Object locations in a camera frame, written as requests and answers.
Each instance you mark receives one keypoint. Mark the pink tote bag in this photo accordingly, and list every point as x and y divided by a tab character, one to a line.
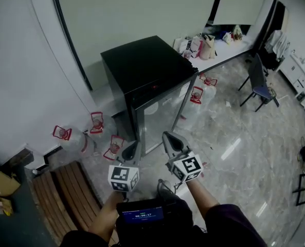
208	48

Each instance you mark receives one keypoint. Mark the dark chair with blue seat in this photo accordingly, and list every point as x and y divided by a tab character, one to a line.
259	81

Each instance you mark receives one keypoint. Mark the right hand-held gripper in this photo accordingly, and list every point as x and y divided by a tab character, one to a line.
189	167

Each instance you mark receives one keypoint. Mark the low white platform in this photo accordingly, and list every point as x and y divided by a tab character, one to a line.
226	50

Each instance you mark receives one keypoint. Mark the small white bag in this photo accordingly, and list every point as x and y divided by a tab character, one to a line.
228	37

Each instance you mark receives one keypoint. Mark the white hanging clothes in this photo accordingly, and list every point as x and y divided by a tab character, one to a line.
279	44

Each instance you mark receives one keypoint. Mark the white paper scrap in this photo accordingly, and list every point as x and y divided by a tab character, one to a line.
228	103

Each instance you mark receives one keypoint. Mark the person's right forearm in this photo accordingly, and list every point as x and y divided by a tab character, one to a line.
203	199

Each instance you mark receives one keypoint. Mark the plastic drink cup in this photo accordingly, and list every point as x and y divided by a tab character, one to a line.
187	54

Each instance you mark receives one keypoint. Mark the small dark bin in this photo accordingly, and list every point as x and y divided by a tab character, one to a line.
301	95

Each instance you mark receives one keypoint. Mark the black office chair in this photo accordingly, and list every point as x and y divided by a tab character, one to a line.
269	58

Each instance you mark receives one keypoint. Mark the white cabinet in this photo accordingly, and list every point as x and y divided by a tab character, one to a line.
296	71

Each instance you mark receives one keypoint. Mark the wooden slat pallet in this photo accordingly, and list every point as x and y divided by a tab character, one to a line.
70	194

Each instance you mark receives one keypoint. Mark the black chest screen device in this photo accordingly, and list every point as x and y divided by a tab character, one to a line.
142	215

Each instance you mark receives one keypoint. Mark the person's left forearm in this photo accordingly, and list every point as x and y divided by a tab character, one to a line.
106	215

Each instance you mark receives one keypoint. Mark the brown cardboard box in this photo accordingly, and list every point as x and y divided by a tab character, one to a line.
0	181

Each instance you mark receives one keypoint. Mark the person's dark shirt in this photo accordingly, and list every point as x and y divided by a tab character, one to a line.
232	225

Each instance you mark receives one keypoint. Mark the white and red paper bag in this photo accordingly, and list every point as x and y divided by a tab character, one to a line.
196	46

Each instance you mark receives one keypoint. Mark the black frame white table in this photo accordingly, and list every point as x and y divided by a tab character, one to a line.
298	189

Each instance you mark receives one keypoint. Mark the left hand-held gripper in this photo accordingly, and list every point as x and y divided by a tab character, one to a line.
120	176

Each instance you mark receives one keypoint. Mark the black cabinet with glass door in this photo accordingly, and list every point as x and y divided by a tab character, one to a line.
142	66

